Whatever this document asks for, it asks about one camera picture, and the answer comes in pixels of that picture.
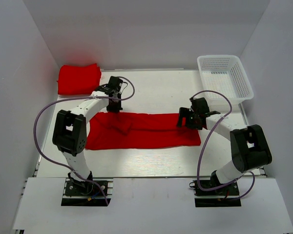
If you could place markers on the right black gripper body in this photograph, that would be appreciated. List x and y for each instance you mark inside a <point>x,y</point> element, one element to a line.
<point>192,122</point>

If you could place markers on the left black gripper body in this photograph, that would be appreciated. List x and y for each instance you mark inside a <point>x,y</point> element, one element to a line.
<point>115,107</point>

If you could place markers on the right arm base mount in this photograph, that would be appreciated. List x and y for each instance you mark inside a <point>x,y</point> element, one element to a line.
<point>224,197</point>

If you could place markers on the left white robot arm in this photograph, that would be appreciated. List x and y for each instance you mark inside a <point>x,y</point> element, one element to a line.
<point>70,132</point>

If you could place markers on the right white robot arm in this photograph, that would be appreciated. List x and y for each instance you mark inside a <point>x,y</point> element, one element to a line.
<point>248,144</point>

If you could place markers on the folded red t-shirt stack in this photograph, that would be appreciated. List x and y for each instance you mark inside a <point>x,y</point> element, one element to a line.
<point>76,80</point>

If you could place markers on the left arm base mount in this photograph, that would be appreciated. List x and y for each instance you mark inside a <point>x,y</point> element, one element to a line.
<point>77,196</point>

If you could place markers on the white plastic basket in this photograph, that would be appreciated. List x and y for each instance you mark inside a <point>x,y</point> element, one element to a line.
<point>224,74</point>

